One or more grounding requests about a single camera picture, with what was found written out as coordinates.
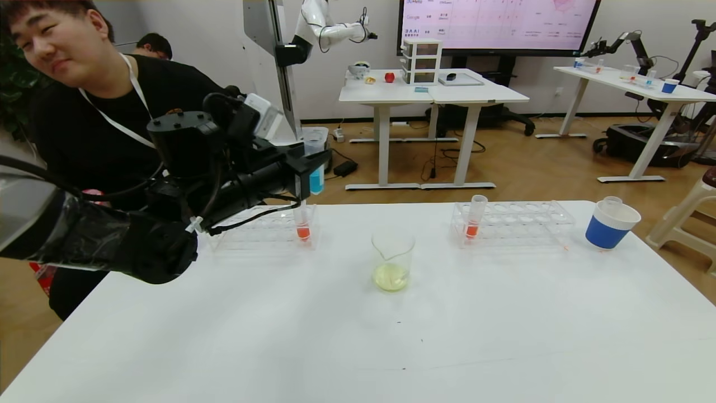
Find blue pigment test tube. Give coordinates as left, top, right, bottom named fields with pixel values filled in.
left=302, top=128, right=329, bottom=195

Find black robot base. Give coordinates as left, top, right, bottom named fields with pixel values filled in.
left=593, top=123, right=703, bottom=168

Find orange pigment test tube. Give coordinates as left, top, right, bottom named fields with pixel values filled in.
left=292, top=200, right=312, bottom=242
left=463, top=195, right=488, bottom=242

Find white standing desk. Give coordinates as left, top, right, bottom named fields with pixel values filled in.
left=428, top=69, right=529, bottom=191
left=339, top=70, right=434, bottom=192

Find white drawer organizer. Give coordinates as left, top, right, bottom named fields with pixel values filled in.
left=402, top=39, right=442, bottom=86

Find grey flat tray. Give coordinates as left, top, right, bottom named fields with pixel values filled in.
left=438, top=74, right=485, bottom=88

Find black screen stand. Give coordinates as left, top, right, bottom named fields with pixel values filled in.
left=425, top=56, right=536, bottom=138

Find white wheeled robot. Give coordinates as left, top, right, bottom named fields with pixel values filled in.
left=243, top=0, right=378, bottom=175

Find man in black shirt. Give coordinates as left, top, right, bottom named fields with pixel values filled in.
left=0, top=0, right=247, bottom=321

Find large display screen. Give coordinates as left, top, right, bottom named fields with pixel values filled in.
left=397, top=0, right=602, bottom=58

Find long white desk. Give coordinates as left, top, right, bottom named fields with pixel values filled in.
left=534, top=66, right=716, bottom=183

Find red shopping bag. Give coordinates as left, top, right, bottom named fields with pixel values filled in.
left=31, top=262, right=56, bottom=296

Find beige plastic stool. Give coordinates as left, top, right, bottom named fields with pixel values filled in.
left=646, top=168, right=716, bottom=278

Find green potted plant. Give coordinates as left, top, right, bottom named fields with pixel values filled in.
left=0, top=34, right=45, bottom=135

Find black tripod stand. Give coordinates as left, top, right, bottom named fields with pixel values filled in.
left=671, top=20, right=716, bottom=163

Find black floor cables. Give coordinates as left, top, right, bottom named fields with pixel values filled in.
left=420, top=139, right=487, bottom=182

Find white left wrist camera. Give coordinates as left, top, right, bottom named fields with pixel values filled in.
left=243, top=93, right=284, bottom=142

